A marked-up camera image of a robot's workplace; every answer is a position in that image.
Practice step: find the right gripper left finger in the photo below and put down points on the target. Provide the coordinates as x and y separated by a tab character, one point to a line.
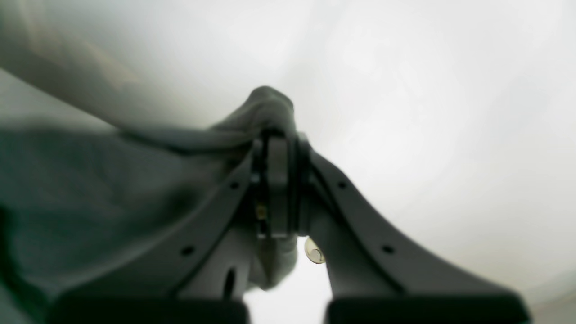
198	273

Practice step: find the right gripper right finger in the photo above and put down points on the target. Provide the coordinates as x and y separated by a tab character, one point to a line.
378	275

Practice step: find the dark grey t-shirt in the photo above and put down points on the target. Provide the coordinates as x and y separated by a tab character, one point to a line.
78	202

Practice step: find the right table cable grommet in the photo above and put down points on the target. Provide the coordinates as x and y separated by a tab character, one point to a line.
313	252

